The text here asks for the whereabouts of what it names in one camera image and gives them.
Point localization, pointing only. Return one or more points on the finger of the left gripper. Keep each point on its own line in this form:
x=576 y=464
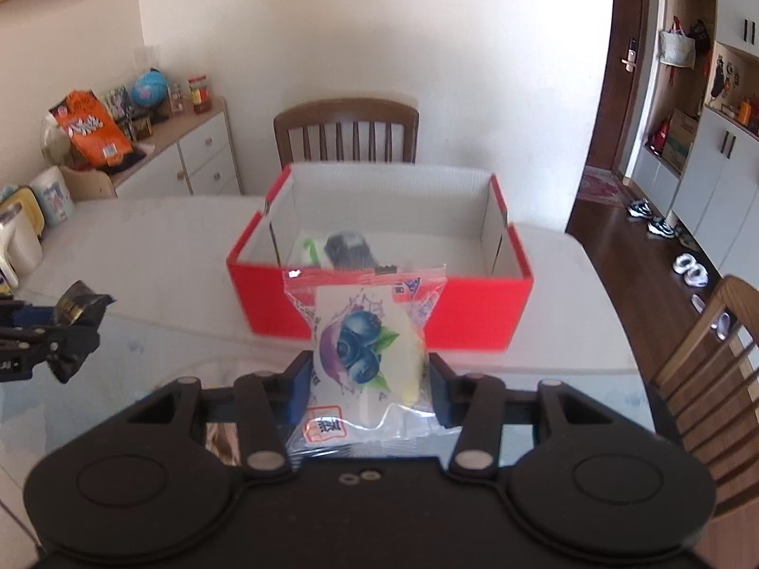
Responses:
x=63 y=348
x=20 y=314

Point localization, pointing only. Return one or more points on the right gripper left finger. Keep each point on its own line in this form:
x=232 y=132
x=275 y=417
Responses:
x=265 y=403

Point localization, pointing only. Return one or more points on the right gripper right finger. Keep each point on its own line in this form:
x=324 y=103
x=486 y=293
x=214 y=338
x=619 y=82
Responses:
x=474 y=404

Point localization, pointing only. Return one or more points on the blueberry snack bag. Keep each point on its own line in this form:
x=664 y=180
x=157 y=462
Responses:
x=369 y=391

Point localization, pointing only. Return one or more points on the black item plastic bag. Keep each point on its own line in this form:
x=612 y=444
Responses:
x=81 y=306

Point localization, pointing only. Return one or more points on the white electric kettle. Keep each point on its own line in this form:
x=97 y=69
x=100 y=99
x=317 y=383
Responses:
x=20 y=250

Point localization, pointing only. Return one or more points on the white printed mug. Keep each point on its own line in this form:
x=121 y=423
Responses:
x=53 y=195

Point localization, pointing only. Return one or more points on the dark blue wipes pack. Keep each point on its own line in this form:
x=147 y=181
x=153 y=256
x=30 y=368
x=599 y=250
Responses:
x=349 y=251

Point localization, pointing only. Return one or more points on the orange snack bag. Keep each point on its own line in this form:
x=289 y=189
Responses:
x=91 y=130

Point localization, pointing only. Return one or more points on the red cardboard box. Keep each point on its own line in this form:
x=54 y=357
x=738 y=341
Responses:
x=412 y=217

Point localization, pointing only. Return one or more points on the white drawer sideboard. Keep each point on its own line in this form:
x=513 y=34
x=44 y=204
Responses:
x=188 y=155

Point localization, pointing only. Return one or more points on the right wooden chair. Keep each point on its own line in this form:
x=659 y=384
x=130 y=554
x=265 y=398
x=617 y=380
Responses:
x=704 y=397

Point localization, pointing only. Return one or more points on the wooden chair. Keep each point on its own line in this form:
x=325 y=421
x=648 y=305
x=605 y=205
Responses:
x=360 y=130
x=704 y=397

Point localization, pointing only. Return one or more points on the dark sneaker right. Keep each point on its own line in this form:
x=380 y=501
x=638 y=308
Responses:
x=659 y=227

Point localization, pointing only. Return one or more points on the dark sneaker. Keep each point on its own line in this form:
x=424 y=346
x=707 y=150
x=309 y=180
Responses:
x=659 y=227
x=640 y=210

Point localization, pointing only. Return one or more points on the white shoe pair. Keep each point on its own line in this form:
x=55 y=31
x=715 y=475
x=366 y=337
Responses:
x=691 y=271

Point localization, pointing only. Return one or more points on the dark sneaker left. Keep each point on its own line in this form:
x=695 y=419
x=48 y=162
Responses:
x=640 y=210

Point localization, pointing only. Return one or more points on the blue globe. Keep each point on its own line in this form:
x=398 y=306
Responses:
x=149 y=92

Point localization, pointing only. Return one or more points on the red lid jar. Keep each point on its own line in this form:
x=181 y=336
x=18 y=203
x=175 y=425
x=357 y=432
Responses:
x=199 y=94

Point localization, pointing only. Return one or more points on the far wooden chair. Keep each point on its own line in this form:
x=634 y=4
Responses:
x=360 y=130

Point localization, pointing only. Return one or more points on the brown wooden door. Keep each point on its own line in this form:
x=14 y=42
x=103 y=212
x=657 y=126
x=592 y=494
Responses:
x=619 y=89

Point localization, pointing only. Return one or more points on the cardboard box on shelf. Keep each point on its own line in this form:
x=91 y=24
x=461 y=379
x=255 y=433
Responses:
x=679 y=139

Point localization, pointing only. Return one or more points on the hanging tote bag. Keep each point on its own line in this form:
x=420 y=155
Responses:
x=675 y=48

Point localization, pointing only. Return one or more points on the grey wall cabinet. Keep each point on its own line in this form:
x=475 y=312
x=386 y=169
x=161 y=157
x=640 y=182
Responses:
x=715 y=198

